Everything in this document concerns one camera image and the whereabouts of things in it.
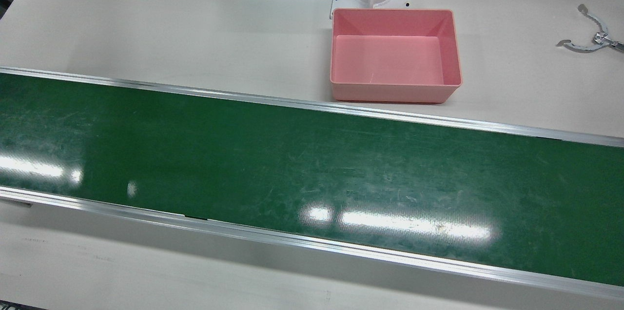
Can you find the pink plastic box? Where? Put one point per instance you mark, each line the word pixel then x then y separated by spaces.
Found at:
pixel 390 61

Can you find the green conveyor belt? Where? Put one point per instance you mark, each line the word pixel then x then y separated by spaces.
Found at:
pixel 292 164

